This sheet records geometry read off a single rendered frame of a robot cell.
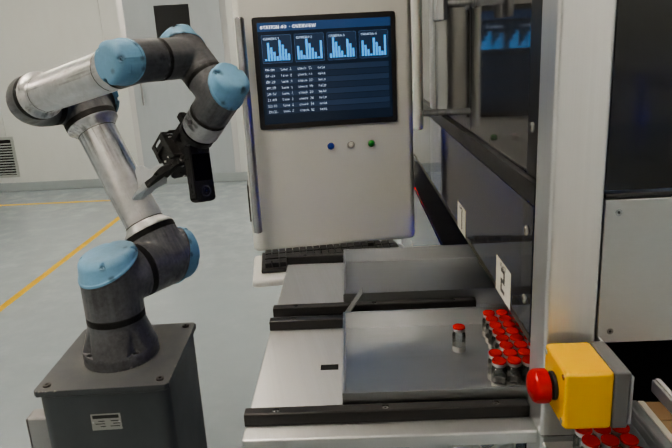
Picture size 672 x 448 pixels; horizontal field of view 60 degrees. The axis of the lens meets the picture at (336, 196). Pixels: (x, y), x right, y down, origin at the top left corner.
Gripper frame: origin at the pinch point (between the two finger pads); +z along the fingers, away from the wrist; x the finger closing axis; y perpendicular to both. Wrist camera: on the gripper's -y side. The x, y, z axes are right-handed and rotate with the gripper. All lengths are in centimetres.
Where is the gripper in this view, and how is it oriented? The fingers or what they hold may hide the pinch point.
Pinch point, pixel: (165, 197)
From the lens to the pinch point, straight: 130.2
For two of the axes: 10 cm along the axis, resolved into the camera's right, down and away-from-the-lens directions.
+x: -6.5, 1.6, -7.4
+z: -5.5, 5.7, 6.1
